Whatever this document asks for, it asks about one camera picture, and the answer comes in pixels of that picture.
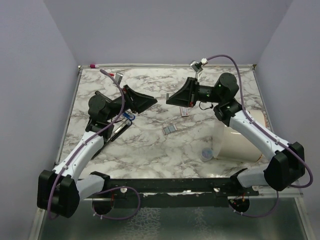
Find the purple cable right base loop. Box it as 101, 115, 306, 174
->
231, 189, 280, 217

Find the clear jar of paper clips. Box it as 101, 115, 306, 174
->
200, 147, 214, 162

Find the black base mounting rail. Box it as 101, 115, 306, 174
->
89, 177, 259, 209

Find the red white staple box sleeve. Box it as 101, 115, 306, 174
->
180, 107, 190, 117

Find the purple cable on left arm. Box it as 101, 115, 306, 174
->
47, 69, 127, 221

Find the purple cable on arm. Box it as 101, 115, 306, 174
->
47, 69, 127, 221
206, 54, 315, 188

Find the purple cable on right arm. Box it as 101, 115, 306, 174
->
206, 54, 315, 188

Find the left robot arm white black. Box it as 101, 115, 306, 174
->
37, 85, 158, 218

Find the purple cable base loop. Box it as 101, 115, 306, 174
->
231, 189, 280, 217
91, 187, 141, 221

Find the aluminium frame rail front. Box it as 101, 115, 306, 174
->
38, 176, 305, 201

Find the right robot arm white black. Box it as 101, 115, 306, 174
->
166, 73, 306, 196

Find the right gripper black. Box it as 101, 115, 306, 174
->
166, 77, 223, 108

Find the large white paper roll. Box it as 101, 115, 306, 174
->
212, 120, 262, 163

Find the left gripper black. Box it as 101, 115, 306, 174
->
105, 84, 158, 121

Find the purple cable left base loop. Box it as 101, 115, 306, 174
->
91, 187, 141, 221

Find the blue stapler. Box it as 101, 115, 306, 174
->
122, 111, 136, 121

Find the black stapler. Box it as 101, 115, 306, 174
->
91, 119, 133, 161

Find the staple box tray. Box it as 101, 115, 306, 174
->
162, 124, 178, 135

